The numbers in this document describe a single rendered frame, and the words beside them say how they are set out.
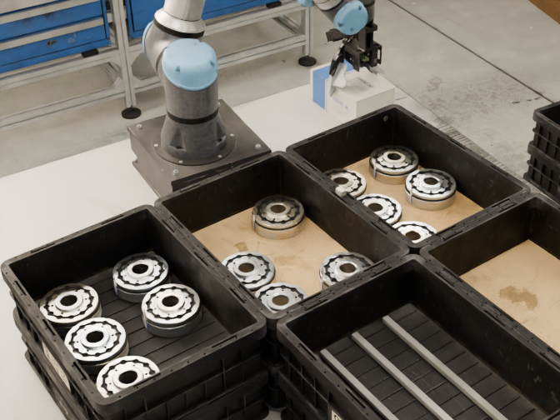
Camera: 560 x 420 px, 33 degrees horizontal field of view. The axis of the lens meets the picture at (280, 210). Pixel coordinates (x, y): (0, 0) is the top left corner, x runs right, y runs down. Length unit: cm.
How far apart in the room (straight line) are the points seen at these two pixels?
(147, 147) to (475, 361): 93
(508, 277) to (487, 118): 209
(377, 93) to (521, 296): 81
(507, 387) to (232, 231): 61
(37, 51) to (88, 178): 140
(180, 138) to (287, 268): 49
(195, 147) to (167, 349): 61
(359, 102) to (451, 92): 167
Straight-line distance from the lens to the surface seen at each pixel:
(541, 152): 274
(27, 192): 224
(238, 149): 212
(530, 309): 170
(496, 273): 176
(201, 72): 199
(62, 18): 357
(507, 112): 386
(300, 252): 177
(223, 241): 181
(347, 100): 234
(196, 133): 206
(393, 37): 437
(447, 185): 191
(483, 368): 158
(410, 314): 166
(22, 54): 358
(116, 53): 368
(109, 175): 225
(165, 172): 206
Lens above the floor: 197
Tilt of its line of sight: 37 degrees down
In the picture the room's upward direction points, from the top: 2 degrees counter-clockwise
